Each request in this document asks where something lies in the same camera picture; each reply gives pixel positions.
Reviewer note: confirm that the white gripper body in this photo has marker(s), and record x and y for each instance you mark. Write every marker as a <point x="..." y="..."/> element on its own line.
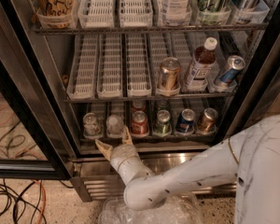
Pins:
<point x="121" y="153"/>

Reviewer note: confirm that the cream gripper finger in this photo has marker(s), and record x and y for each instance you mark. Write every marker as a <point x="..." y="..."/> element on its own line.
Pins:
<point x="126" y="137"/>
<point x="104" y="148"/>

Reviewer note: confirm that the clear water bottle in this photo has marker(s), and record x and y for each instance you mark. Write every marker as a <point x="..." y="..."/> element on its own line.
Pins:
<point x="114" y="125"/>

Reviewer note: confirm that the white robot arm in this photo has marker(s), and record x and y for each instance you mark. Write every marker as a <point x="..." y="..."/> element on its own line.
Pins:
<point x="250" y="158"/>

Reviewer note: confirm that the silver can bottom shelf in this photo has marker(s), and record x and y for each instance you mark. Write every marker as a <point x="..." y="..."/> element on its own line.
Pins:
<point x="91" y="125"/>

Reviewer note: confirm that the white tray shelf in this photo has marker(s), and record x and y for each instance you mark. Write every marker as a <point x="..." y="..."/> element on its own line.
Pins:
<point x="135" y="13"/>
<point x="109" y="81"/>
<point x="138" y="73"/>
<point x="97" y="13"/>
<point x="81" y="84"/>

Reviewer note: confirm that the glass fridge door left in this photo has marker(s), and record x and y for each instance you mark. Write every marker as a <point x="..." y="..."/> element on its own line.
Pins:
<point x="31" y="79"/>

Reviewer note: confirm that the glass fridge door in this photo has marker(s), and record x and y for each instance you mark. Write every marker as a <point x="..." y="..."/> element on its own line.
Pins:
<point x="31" y="79"/>
<point x="257" y="79"/>

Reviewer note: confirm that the copper can bottom shelf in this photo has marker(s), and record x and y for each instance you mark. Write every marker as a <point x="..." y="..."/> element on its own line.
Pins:
<point x="207" y="120"/>

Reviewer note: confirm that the gold can middle shelf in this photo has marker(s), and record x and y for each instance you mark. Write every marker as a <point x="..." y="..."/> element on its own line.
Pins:
<point x="169" y="71"/>

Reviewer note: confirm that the stainless fridge cabinet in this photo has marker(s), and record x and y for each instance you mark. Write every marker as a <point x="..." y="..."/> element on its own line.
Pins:
<point x="94" y="178"/>

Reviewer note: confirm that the brown tea bottle white cap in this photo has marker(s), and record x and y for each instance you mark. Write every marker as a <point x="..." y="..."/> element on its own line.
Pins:
<point x="203" y="59"/>

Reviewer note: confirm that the glass fridge door right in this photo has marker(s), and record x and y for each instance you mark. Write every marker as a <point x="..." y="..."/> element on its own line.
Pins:
<point x="257" y="79"/>

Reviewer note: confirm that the white tray top shelf left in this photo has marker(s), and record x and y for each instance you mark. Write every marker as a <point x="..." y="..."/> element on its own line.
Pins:
<point x="97" y="13"/>

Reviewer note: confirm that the white labelled bottle top shelf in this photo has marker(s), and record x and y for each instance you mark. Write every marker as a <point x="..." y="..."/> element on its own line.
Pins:
<point x="175" y="12"/>

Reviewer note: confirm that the white tray top shelf right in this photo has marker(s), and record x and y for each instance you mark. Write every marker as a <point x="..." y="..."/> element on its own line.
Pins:
<point x="135" y="13"/>

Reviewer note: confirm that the green can top shelf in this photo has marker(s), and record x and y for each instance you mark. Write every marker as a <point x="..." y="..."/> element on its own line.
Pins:
<point x="212" y="12"/>

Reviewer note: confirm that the blue can top shelf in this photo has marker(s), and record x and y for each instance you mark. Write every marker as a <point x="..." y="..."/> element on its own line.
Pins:
<point x="244" y="10"/>

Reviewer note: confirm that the red soda can front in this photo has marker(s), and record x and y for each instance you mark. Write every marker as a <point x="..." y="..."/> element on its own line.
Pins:
<point x="139" y="123"/>

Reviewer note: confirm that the red soda can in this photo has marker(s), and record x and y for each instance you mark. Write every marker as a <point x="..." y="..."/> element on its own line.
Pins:
<point x="138" y="105"/>
<point x="139" y="123"/>

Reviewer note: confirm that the red soda can rear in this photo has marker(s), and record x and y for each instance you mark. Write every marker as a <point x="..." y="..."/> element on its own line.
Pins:
<point x="138" y="105"/>

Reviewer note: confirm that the green soda can front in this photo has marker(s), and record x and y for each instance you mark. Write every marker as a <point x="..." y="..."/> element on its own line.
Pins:
<point x="162" y="124"/>

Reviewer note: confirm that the green soda can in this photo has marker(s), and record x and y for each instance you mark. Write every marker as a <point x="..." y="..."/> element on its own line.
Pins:
<point x="162" y="105"/>
<point x="162" y="124"/>

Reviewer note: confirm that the green soda can rear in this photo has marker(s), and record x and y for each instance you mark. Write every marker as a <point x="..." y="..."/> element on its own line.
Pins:
<point x="162" y="105"/>

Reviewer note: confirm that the blue soda can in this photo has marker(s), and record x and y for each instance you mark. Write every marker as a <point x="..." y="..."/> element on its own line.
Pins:
<point x="185" y="121"/>

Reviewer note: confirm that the clear plastic bag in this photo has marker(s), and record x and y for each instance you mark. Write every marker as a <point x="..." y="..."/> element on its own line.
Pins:
<point x="177" y="209"/>

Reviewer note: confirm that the blue silver slim can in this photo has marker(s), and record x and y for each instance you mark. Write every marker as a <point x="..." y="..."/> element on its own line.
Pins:
<point x="234" y="65"/>

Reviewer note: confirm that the orange LaCroix can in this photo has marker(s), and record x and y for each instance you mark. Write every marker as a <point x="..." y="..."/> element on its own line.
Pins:
<point x="56" y="13"/>

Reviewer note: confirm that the bottom wire shelf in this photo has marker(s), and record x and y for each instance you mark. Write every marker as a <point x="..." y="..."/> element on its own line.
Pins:
<point x="156" y="139"/>

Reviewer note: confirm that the wire shelf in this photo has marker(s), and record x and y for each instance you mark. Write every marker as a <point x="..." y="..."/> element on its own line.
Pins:
<point x="193" y="95"/>
<point x="156" y="139"/>
<point x="151" y="30"/>

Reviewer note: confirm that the middle wire shelf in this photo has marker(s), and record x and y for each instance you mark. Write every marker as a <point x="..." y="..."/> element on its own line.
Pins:
<point x="193" y="95"/>

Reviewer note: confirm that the top wire shelf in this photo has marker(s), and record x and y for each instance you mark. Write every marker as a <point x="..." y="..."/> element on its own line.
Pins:
<point x="151" y="30"/>

